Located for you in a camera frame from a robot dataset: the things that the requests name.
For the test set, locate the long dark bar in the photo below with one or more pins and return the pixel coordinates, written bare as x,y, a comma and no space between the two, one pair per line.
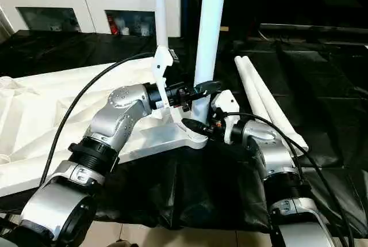
316,27

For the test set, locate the black mat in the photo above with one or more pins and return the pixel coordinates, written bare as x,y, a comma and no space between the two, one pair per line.
215,178

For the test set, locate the white plastic table top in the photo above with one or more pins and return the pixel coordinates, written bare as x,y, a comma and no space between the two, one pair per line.
34,108

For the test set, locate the white plastic table leg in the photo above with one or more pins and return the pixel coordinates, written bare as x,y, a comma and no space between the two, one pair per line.
161,13
211,28
279,114
248,85

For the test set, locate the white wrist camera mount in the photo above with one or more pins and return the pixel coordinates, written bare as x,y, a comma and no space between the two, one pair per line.
227,103
161,62

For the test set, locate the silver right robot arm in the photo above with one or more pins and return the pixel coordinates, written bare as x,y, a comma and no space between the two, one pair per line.
276,155

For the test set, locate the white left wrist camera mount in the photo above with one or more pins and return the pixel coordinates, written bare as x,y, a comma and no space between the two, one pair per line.
161,62

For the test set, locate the small tan label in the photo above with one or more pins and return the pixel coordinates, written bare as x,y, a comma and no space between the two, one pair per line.
224,29

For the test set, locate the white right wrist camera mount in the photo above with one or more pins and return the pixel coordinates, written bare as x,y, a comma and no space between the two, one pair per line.
227,103

